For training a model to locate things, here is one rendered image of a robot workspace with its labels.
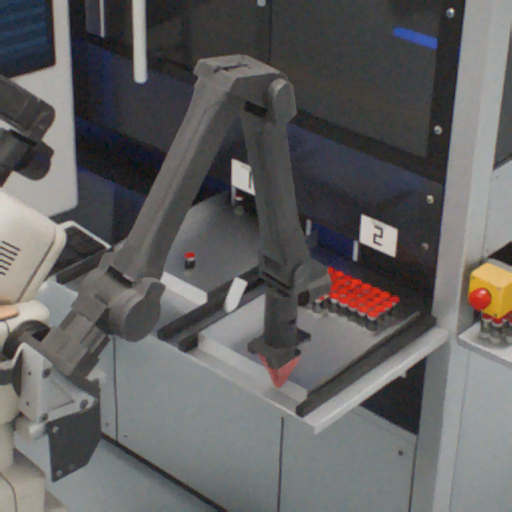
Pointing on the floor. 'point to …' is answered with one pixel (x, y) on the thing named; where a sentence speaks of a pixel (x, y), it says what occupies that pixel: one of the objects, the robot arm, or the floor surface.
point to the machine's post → (461, 243)
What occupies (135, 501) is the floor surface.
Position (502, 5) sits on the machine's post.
